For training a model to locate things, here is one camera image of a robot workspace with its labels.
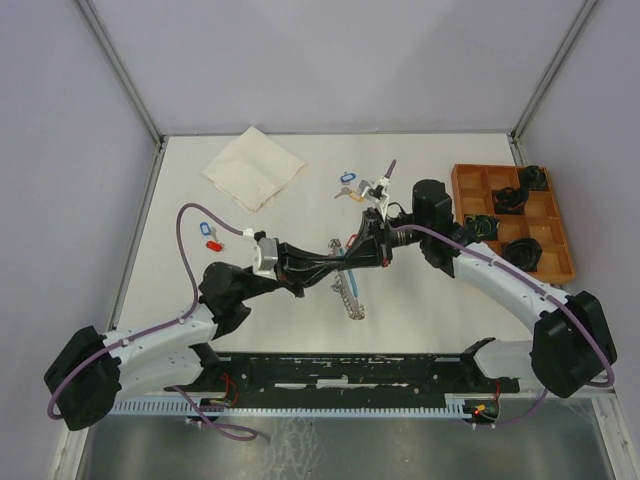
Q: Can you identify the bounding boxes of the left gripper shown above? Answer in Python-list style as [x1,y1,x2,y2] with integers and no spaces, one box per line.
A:
[236,238,345,302]

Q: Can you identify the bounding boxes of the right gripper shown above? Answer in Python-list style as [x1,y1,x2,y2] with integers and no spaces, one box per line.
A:
[344,207,430,269]

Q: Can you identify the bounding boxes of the blue handled key organiser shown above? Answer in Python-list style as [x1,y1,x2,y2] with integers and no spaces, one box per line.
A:
[331,270,365,321]

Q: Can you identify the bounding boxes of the red tag key bunch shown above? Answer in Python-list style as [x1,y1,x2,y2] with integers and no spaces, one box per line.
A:
[345,234,358,250]

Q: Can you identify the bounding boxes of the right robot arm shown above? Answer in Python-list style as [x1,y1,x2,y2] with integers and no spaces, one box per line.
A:
[343,176,617,398]

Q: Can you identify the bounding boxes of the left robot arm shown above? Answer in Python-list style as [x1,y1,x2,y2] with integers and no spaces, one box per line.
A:
[44,238,359,431]

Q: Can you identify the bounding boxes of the yellow tag key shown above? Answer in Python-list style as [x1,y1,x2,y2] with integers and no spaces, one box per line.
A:
[334,187,364,203]

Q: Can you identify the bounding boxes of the blue tag upper key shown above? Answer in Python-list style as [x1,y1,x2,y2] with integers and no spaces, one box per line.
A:
[340,172,357,185]

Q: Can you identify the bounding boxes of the blue tag key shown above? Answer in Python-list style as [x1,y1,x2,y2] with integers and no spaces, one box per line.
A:
[340,172,357,185]
[199,222,218,242]

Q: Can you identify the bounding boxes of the white folded cloth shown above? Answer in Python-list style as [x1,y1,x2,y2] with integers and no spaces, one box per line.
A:
[201,126,307,213]

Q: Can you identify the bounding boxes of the black mounting plate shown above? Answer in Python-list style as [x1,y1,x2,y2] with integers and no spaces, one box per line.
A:
[182,351,520,406]

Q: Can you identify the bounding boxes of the floral fabric bundle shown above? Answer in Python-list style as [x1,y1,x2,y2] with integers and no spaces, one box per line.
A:
[464,214,500,241]

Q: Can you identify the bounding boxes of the wooden compartment tray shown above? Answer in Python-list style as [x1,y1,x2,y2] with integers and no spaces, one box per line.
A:
[451,164,575,285]

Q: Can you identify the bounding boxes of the black fabric bundle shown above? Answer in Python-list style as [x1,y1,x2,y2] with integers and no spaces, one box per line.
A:
[518,165,548,191]
[492,187,529,215]
[502,237,543,272]

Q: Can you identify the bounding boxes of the black fabric bundle bottom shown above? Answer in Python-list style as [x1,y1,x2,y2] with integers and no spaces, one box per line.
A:
[502,237,543,272]

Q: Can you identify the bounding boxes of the black fabric bundle top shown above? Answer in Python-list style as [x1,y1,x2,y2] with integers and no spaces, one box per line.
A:
[518,165,548,191]

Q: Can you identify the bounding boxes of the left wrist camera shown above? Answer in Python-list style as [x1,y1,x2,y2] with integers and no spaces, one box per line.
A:
[252,237,279,279]

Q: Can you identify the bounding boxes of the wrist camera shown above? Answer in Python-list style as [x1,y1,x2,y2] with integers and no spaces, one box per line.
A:
[252,237,279,279]
[357,176,390,219]

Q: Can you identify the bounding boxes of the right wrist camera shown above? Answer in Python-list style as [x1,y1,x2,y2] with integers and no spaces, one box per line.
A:
[357,176,390,219]

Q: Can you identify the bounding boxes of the grey slotted cable duct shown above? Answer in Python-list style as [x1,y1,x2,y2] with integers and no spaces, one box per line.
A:
[109,393,473,420]

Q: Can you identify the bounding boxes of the right aluminium frame post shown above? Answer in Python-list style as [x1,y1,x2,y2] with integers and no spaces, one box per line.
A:
[510,0,601,144]

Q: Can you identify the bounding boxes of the aluminium frame post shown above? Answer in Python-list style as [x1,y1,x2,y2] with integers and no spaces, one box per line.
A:
[510,0,601,144]
[72,0,163,144]

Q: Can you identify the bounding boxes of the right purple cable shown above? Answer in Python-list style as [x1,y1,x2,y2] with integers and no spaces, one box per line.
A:
[380,159,617,430]

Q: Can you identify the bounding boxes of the left aluminium frame post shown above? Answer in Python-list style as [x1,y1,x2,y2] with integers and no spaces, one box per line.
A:
[72,0,163,144]

